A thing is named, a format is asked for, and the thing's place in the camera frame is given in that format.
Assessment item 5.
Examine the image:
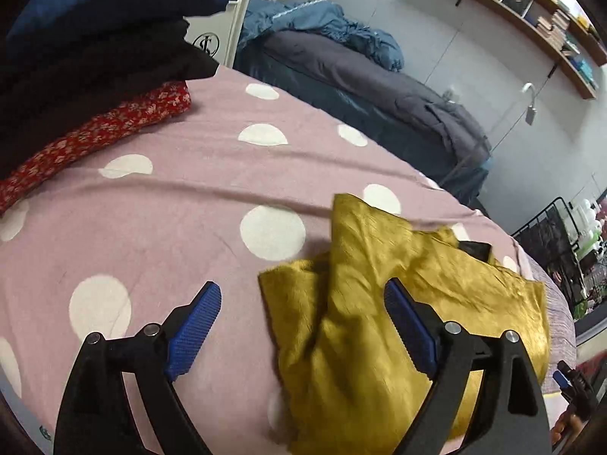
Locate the golden satin jacket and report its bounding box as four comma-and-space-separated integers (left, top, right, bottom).
257, 193, 552, 455

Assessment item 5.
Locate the person's right hand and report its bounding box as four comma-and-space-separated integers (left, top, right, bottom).
550, 410, 586, 449

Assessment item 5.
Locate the white bed headboard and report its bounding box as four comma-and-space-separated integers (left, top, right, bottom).
182, 0, 263, 69

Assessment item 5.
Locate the black folded cloth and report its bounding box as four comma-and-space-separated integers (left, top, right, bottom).
0, 19, 220, 178

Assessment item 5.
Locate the white wall lamp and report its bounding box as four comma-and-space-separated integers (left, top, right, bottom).
521, 83, 540, 127

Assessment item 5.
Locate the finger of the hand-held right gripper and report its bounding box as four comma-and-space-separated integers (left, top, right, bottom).
552, 360, 599, 422

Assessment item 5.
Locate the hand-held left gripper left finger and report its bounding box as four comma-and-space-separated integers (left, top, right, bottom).
54, 281, 223, 455

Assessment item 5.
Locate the wooden wall shelf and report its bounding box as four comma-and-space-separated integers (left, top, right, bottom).
420, 0, 607, 100

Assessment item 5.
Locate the striped grey pink bed sheet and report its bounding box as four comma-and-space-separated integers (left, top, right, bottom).
514, 237, 578, 406

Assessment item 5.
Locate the pink polka dot blanket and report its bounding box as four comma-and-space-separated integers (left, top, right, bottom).
0, 64, 536, 455

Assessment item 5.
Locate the red floral cloth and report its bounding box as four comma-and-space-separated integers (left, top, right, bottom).
0, 80, 193, 214

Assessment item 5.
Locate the row of books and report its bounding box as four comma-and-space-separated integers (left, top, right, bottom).
422, 0, 599, 91

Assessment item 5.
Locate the white plastic bottle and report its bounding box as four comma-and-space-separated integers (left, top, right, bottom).
569, 196, 607, 259

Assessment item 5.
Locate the black metal rack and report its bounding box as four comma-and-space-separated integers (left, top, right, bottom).
512, 196, 607, 316

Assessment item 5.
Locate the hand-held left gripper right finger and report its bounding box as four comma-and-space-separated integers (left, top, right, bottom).
383, 279, 552, 455

